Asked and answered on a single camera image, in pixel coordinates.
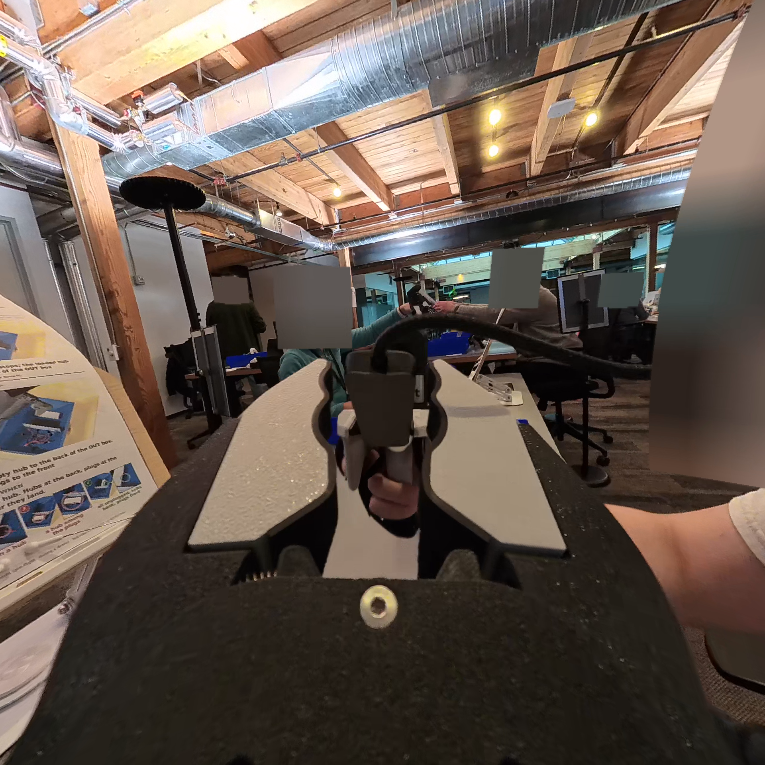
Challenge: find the person's right hand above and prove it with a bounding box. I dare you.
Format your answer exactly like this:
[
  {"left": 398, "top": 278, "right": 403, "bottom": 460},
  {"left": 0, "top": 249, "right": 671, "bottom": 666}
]
[{"left": 366, "top": 462, "right": 422, "bottom": 519}]

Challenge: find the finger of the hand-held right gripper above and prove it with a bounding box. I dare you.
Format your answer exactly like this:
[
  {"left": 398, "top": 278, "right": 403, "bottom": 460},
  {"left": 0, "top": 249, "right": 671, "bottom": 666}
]
[
  {"left": 335, "top": 411, "right": 363, "bottom": 492},
  {"left": 384, "top": 374, "right": 431, "bottom": 486}
]

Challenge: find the printed instruction sheet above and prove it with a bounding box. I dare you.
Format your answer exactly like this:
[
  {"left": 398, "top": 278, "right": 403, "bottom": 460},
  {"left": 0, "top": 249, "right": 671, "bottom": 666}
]
[{"left": 0, "top": 293, "right": 159, "bottom": 604}]

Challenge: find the person's right forearm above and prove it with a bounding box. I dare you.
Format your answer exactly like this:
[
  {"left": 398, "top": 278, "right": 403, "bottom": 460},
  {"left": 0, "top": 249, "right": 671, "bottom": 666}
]
[{"left": 604, "top": 496, "right": 765, "bottom": 636}]

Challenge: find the person's white shirt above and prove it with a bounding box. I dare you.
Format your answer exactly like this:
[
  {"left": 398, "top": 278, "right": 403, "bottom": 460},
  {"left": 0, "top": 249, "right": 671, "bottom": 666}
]
[{"left": 728, "top": 487, "right": 765, "bottom": 567}]

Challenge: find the black hand-held device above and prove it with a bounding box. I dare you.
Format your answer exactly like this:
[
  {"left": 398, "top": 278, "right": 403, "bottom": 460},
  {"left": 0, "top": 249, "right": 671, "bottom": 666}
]
[{"left": 405, "top": 284, "right": 440, "bottom": 318}]

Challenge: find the grey computer monitor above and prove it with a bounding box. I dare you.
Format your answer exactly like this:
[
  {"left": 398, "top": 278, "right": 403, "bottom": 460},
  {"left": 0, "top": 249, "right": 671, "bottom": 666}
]
[{"left": 557, "top": 269, "right": 610, "bottom": 333}]

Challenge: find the grey usb hub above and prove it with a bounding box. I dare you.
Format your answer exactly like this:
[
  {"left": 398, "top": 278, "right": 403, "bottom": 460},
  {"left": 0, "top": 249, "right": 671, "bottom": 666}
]
[{"left": 345, "top": 349, "right": 417, "bottom": 449}]

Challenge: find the silver rectangular air duct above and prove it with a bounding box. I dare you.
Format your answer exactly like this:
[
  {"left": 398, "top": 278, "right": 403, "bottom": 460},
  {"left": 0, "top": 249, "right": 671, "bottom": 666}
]
[{"left": 102, "top": 0, "right": 539, "bottom": 180}]

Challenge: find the black pole with round disc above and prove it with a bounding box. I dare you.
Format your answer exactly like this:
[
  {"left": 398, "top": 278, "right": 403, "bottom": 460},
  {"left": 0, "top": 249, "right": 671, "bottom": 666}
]
[{"left": 120, "top": 175, "right": 234, "bottom": 450}]

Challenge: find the bundle of silver pipes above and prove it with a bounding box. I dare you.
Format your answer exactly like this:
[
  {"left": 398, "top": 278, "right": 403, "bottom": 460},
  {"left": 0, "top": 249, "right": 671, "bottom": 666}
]
[{"left": 0, "top": 12, "right": 201, "bottom": 159}]

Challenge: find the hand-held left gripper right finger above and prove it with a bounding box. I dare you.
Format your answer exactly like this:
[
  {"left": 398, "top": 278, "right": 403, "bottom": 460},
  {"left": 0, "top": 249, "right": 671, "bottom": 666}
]
[{"left": 418, "top": 359, "right": 569, "bottom": 557}]

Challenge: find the white sign stand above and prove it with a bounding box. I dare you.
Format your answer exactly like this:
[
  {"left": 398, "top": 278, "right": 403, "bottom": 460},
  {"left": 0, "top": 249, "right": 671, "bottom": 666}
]
[{"left": 0, "top": 598, "right": 78, "bottom": 718}]

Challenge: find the black steel beam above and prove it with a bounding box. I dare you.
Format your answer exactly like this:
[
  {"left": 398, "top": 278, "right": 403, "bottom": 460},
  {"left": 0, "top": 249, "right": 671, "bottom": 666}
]
[{"left": 353, "top": 197, "right": 682, "bottom": 264}]

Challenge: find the wooden post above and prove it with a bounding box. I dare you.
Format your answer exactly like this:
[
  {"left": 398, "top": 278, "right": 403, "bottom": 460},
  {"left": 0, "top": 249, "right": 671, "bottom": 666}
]
[{"left": 48, "top": 120, "right": 177, "bottom": 470}]

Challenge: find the spiral metal duct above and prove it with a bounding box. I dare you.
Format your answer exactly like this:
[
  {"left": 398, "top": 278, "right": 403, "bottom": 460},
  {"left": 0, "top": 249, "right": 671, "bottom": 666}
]
[{"left": 197, "top": 167, "right": 688, "bottom": 255}]

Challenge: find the white plastic tool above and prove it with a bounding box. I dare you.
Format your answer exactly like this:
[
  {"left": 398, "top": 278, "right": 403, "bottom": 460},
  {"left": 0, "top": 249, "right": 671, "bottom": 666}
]
[{"left": 472, "top": 366, "right": 521, "bottom": 407}]

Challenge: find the wooden sign board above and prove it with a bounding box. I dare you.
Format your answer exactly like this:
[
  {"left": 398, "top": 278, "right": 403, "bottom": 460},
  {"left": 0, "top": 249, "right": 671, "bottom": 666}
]
[{"left": 96, "top": 367, "right": 171, "bottom": 488}]

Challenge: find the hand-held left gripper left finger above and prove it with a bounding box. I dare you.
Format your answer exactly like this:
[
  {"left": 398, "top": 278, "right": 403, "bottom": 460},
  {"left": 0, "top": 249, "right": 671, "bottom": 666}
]
[{"left": 187, "top": 359, "right": 339, "bottom": 552}]

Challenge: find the grey flat panel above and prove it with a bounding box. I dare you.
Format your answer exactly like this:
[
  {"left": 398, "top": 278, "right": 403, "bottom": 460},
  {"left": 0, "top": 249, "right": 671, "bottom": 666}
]
[{"left": 191, "top": 326, "right": 232, "bottom": 419}]

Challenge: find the black braided usb cable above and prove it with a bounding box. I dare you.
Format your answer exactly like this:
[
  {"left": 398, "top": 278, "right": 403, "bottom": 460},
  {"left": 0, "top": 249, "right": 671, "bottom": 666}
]
[{"left": 372, "top": 314, "right": 653, "bottom": 379}]

